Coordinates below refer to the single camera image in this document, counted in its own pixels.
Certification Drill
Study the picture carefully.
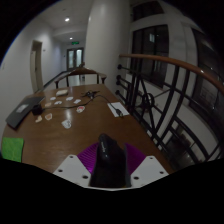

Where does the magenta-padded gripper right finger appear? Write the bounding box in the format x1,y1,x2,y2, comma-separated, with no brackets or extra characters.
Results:
125,143,169,188

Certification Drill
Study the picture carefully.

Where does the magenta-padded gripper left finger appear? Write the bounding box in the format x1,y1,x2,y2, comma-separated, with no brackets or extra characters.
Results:
53,142,100,188

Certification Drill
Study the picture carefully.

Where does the black vertical computer mouse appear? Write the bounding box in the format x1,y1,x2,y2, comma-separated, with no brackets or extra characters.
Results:
89,133,132,188

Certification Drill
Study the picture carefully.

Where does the green mouse pad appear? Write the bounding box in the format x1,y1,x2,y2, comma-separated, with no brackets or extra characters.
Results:
1,136,25,163

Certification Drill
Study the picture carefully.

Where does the white paper sheet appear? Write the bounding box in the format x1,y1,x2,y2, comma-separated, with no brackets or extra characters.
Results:
107,101,130,118

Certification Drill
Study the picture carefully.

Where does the black closed laptop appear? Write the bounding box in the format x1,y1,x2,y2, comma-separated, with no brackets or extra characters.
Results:
4,95,46,130

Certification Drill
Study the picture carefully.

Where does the small white box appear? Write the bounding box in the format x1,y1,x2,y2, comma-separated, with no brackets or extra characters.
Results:
55,89,69,98

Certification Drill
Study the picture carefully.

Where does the wooden armchair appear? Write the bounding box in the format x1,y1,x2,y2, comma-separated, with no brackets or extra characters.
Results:
54,62,108,89

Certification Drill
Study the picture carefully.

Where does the white side door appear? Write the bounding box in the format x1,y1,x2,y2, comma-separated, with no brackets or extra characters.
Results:
30,39,44,94

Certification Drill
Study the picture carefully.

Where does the glass double door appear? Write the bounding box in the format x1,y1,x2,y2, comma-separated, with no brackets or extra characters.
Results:
66,47,85,70

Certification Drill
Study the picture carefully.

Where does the black railing with wooden handrail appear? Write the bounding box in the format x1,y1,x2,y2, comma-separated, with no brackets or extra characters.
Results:
114,53,224,171

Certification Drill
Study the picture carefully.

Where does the dark framed window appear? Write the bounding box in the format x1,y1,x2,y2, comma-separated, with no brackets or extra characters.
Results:
130,24,170,88

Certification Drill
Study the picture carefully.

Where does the thin black cable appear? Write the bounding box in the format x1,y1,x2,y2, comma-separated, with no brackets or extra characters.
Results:
40,89,125,118

